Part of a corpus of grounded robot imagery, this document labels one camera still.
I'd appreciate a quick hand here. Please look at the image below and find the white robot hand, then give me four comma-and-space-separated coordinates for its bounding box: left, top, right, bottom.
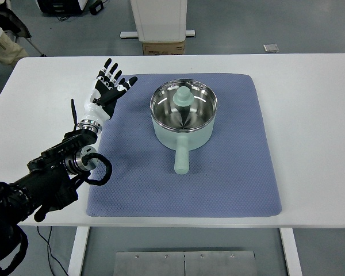
78, 58, 138, 133

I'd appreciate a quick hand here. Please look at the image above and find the mint green pot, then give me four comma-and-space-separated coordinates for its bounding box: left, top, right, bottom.
150, 79, 218, 175

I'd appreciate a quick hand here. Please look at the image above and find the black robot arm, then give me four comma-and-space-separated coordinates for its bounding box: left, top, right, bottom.
0, 59, 138, 275

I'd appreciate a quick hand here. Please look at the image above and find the brown cardboard box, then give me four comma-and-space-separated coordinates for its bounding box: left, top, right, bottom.
142, 41, 185, 56

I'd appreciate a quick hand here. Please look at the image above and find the small black box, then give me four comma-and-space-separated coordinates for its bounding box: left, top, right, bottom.
89, 3, 104, 16

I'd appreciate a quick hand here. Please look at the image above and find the black white device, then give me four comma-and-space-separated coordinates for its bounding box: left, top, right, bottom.
36, 0, 88, 14

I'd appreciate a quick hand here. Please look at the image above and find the person in beige trousers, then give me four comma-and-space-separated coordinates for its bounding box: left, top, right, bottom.
0, 12, 29, 67

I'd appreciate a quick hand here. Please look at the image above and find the blue textured mat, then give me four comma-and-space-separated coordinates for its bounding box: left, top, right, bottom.
87, 73, 282, 218

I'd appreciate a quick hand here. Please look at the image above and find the grey floor cover plate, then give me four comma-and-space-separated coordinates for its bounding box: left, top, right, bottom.
263, 44, 279, 53

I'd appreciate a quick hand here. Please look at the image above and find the white table leg left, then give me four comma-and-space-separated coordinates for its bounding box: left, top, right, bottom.
67, 227, 90, 276

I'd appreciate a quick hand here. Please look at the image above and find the white table leg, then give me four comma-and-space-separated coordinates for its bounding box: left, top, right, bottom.
279, 228, 303, 276
67, 227, 90, 276

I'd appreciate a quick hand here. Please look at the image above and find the metal floor plate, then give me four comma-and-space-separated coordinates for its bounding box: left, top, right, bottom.
113, 251, 258, 275

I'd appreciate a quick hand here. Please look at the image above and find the white table leg right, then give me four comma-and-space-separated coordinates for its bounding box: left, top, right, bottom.
279, 228, 303, 276

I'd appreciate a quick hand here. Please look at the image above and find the white table pedestal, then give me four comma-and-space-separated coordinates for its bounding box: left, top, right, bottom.
120, 0, 196, 43

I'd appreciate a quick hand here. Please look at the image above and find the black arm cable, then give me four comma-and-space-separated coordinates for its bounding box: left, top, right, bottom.
83, 152, 113, 186

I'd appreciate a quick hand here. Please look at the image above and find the black floor cable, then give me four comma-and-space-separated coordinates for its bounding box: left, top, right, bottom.
36, 225, 69, 276

